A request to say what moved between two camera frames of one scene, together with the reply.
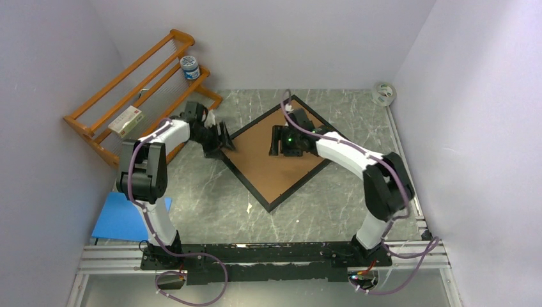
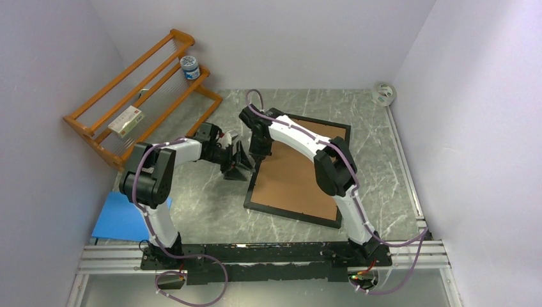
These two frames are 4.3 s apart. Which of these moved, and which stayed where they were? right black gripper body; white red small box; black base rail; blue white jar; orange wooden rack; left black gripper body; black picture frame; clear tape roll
Moved: black picture frame; right black gripper body; left black gripper body
Stayed: white red small box; clear tape roll; orange wooden rack; blue white jar; black base rail
